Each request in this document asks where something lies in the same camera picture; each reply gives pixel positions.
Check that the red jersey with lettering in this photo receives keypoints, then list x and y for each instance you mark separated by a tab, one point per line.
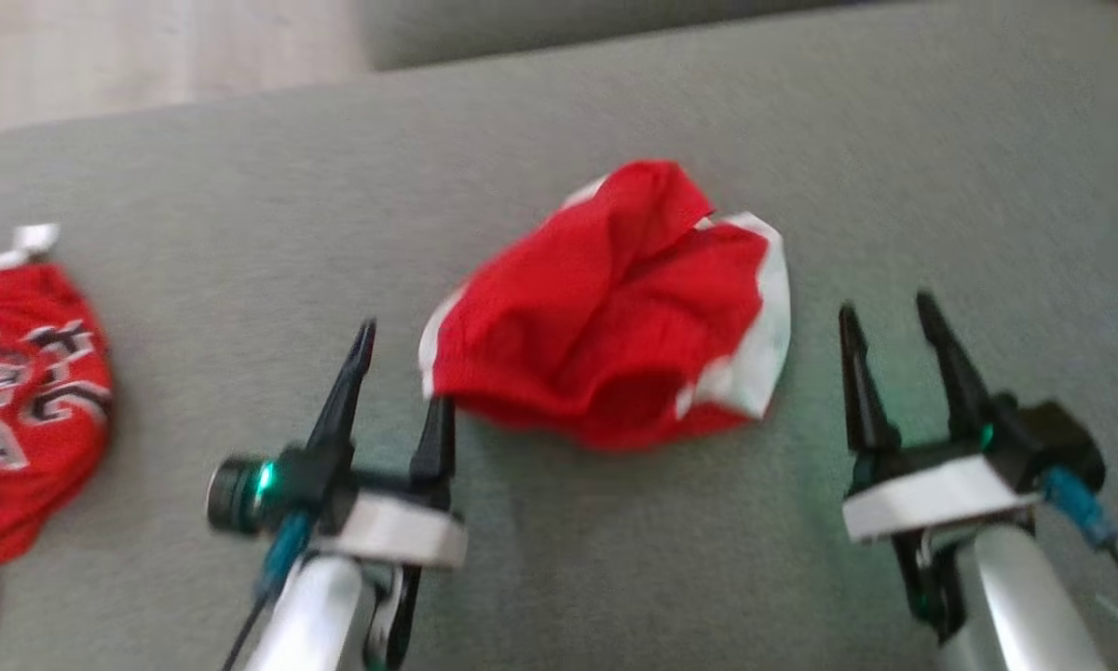
28	401

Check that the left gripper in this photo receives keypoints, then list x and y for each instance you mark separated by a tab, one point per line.
396	531

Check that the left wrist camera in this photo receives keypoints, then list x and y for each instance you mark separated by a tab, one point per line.
238	494

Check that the plain red garment white trim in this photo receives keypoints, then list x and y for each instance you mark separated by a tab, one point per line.
606	317

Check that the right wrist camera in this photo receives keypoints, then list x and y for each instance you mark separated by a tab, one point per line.
1053	443

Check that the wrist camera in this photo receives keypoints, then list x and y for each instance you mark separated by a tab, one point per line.
1053	443
238	494

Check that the right arm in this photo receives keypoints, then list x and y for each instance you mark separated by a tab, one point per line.
1015	606

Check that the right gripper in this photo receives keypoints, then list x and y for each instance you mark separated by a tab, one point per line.
932	494

